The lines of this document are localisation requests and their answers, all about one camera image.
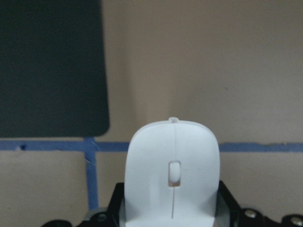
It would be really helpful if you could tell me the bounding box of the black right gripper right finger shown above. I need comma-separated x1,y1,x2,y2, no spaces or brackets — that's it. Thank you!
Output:
215,180,242,227

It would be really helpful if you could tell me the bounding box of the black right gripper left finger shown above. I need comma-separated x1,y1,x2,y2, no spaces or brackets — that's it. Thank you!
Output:
104,183,125,227

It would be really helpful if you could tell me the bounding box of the white computer mouse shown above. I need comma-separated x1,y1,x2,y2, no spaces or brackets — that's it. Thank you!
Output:
119,118,220,227

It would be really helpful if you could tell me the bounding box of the black mousepad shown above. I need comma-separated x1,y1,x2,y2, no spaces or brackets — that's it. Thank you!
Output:
0,0,109,138

